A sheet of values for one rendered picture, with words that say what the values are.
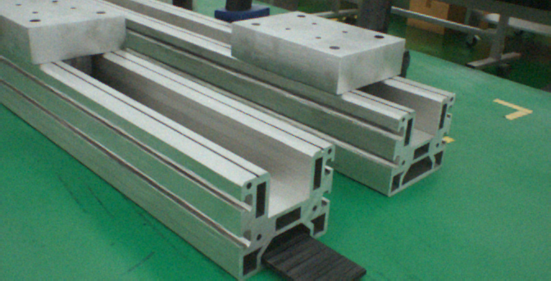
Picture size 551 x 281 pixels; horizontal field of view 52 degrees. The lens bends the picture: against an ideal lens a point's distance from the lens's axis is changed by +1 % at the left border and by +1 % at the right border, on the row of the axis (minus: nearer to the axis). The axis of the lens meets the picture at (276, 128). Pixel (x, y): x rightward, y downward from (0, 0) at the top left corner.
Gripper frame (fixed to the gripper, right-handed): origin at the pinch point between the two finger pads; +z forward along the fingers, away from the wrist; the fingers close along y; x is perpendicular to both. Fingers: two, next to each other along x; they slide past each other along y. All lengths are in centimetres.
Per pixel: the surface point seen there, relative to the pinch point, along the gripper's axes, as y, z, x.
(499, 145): 14, 3, -99
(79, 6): -17, -10, -59
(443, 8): 352, 66, 92
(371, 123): -6, -3, -94
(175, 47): -5, -3, -61
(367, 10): 15, -9, -77
